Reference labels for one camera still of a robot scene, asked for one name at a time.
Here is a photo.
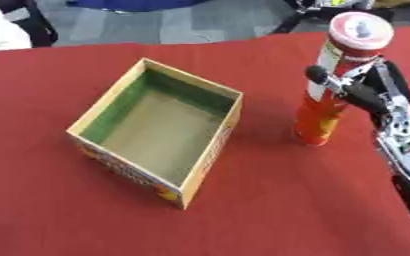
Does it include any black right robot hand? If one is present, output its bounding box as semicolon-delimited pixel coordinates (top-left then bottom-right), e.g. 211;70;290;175
303;59;410;128

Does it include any tall orange cylindrical bottle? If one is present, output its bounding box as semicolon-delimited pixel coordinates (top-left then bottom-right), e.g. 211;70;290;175
292;11;396;147

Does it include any open cardboard box green inside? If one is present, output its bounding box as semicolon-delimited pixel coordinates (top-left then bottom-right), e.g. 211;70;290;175
65;57;246;211

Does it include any black tripod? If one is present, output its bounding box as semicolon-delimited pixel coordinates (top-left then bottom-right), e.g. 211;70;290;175
269;0;396;35

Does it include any blue round object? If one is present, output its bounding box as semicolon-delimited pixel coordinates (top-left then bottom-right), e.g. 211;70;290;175
65;0;212;13

